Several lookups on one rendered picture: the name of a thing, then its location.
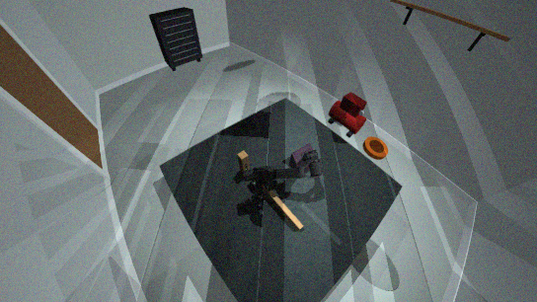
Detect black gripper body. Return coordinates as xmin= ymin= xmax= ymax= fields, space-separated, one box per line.
xmin=247 ymin=183 xmax=263 ymax=193

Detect light wooden board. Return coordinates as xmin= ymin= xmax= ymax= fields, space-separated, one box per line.
xmin=262 ymin=186 xmax=303 ymax=231

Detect wooden post with slot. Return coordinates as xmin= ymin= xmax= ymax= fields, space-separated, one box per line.
xmin=237 ymin=150 xmax=250 ymax=173

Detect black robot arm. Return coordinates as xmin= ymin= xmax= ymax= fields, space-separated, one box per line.
xmin=243 ymin=150 xmax=322 ymax=190

